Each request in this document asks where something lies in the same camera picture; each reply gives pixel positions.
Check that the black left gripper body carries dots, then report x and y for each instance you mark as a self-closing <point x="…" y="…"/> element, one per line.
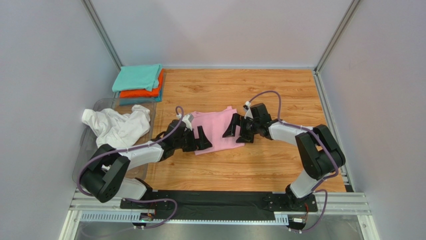
<point x="187" y="142"/>

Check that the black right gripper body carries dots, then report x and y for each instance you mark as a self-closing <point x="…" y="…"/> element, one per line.
<point x="245" y="129"/>

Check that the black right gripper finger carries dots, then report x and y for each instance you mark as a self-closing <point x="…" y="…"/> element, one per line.
<point x="245" y="138"/>
<point x="232" y="127"/>

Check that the pink t-shirt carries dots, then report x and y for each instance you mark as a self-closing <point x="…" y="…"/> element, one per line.
<point x="214" y="125"/>

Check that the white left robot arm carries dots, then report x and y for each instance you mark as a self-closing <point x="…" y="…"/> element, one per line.
<point x="104" y="175"/>

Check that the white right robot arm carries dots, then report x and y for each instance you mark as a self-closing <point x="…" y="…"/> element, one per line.
<point x="320" y="154"/>

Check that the folded orange t-shirt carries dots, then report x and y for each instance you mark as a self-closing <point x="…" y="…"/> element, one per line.
<point x="143" y="93"/>

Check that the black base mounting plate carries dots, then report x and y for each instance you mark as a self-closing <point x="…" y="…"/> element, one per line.
<point x="220" y="205"/>

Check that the folded teal t-shirt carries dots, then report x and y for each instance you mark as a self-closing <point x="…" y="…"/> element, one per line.
<point x="139" y="100"/>

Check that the folded mint green t-shirt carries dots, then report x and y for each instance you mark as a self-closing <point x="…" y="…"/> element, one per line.
<point x="137" y="77"/>

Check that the white t-shirt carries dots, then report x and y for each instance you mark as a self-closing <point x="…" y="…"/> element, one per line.
<point x="115" y="129"/>

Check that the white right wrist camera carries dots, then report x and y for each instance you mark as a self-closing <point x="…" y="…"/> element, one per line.
<point x="247" y="109"/>

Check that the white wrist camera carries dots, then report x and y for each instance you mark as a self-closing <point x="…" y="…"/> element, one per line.
<point x="247" y="109"/>
<point x="187" y="120"/>

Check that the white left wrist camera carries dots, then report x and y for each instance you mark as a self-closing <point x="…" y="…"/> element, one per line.
<point x="187" y="120"/>

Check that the right aluminium corner post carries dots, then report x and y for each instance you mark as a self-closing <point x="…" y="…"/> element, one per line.
<point x="325" y="81"/>

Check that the aluminium corner post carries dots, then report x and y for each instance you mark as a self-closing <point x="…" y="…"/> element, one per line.
<point x="97" y="22"/>
<point x="325" y="81"/>

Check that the aluminium front frame rail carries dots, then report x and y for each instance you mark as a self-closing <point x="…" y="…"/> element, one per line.
<point x="85" y="208"/>

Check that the left aluminium corner post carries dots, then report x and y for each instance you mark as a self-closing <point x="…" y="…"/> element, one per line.
<point x="97" y="22"/>

